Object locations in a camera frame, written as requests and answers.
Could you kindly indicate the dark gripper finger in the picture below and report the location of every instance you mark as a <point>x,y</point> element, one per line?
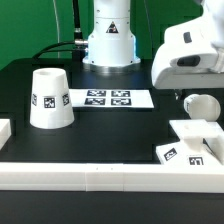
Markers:
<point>178,94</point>

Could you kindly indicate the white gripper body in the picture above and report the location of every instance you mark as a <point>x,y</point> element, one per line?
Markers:
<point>187,59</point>

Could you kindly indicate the white lamp bulb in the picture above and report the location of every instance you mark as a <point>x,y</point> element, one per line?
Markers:
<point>202,106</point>

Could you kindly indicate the white lamp base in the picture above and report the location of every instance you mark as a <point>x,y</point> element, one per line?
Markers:
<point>191,149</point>

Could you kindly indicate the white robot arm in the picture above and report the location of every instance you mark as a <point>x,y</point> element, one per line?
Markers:
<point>111,46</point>

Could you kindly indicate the white lamp shade cone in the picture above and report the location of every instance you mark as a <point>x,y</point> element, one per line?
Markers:
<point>51,106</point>

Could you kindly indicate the white marker tag sheet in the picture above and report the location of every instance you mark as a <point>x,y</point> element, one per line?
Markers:
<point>111,98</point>

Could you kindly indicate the white front border bar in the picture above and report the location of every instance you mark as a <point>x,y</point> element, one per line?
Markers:
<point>110,177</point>

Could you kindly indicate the white left border bar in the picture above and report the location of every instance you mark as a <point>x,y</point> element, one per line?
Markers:
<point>5,131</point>

